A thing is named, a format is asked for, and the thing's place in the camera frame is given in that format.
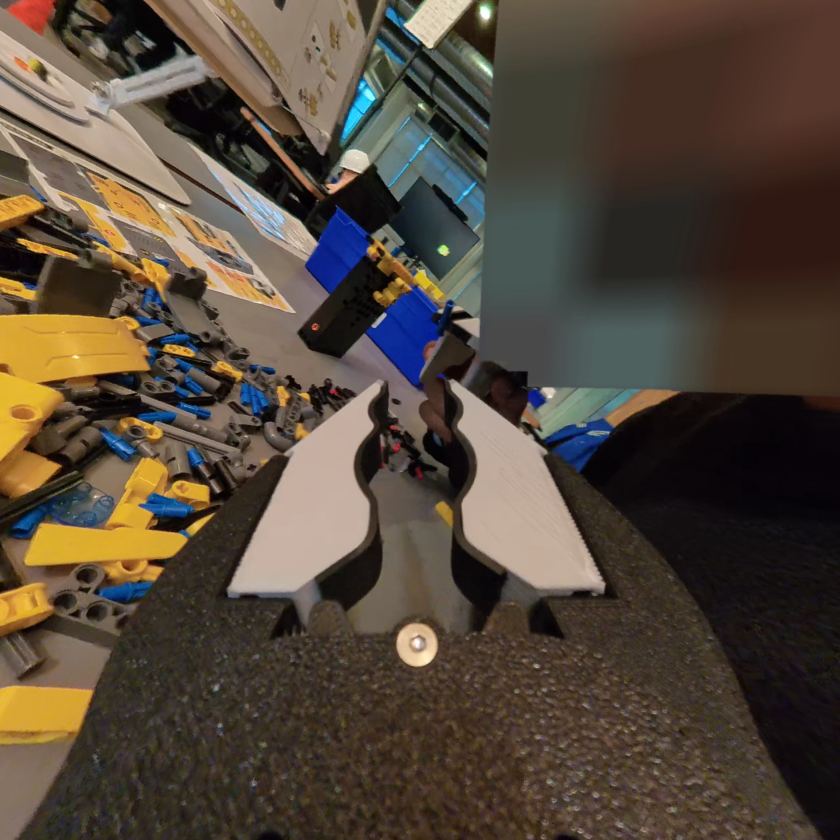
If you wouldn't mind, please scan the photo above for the white book stand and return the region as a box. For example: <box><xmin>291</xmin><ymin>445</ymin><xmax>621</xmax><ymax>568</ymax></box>
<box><xmin>0</xmin><ymin>52</ymin><xmax>217</xmax><ymax>206</ymax></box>

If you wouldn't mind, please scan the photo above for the open instruction booklet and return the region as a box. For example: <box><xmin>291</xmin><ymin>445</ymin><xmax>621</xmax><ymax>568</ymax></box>
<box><xmin>144</xmin><ymin>0</ymin><xmax>388</xmax><ymax>155</ymax></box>

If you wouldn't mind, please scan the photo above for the person's right hand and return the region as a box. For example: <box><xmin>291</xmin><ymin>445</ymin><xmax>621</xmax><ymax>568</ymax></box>
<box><xmin>419</xmin><ymin>392</ymin><xmax>454</xmax><ymax>462</ymax></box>

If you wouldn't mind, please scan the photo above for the metal air duct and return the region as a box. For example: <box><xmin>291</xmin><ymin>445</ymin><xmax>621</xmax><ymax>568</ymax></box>
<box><xmin>387</xmin><ymin>7</ymin><xmax>493</xmax><ymax>132</ymax></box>

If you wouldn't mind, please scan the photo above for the white hanging sign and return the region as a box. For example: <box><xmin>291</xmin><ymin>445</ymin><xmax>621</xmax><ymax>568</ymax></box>
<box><xmin>403</xmin><ymin>0</ymin><xmax>473</xmax><ymax>50</ymax></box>

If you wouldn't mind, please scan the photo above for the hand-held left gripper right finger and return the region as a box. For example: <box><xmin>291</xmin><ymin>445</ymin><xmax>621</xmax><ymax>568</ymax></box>
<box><xmin>444</xmin><ymin>379</ymin><xmax>607</xmax><ymax>624</ymax></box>

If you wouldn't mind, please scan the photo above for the blue striped jacket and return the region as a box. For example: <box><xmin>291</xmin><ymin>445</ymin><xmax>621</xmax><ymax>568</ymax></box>
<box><xmin>543</xmin><ymin>419</ymin><xmax>616</xmax><ymax>455</ymax></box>

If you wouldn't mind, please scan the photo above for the yellow printed sheet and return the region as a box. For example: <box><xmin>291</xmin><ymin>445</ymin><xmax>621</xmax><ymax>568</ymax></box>
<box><xmin>0</xmin><ymin>121</ymin><xmax>296</xmax><ymax>315</ymax></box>

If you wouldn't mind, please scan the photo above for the blue storage bin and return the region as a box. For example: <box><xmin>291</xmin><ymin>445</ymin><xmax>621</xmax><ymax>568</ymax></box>
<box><xmin>304</xmin><ymin>205</ymin><xmax>454</xmax><ymax>389</ymax></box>

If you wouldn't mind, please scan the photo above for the yellow brick assembly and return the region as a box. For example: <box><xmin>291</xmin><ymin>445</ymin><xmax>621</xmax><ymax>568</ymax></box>
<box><xmin>366</xmin><ymin>238</ymin><xmax>448</xmax><ymax>311</ymax></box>

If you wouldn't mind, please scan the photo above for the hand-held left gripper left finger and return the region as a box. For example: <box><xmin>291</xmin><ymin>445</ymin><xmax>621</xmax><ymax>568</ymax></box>
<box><xmin>226</xmin><ymin>378</ymin><xmax>391</xmax><ymax>626</ymax></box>

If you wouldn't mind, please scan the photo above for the pile of yellow blue bricks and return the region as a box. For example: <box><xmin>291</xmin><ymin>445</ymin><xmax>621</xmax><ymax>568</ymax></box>
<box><xmin>0</xmin><ymin>193</ymin><xmax>312</xmax><ymax>746</ymax></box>

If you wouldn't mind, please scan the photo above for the dark wall monitor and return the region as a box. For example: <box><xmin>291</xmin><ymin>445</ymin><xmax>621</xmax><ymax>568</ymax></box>
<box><xmin>387</xmin><ymin>176</ymin><xmax>481</xmax><ymax>280</ymax></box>

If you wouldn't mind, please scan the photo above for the white oval tray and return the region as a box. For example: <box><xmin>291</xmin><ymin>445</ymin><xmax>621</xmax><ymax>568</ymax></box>
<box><xmin>0</xmin><ymin>33</ymin><xmax>89</xmax><ymax>122</ymax></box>

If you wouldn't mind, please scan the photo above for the black tall block stand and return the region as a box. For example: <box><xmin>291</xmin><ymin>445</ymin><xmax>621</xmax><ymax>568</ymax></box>
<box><xmin>297</xmin><ymin>255</ymin><xmax>398</xmax><ymax>360</ymax></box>

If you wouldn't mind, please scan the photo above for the person's right forearm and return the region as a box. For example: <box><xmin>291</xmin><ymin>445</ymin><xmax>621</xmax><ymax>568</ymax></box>
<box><xmin>577</xmin><ymin>392</ymin><xmax>840</xmax><ymax>840</ymax></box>

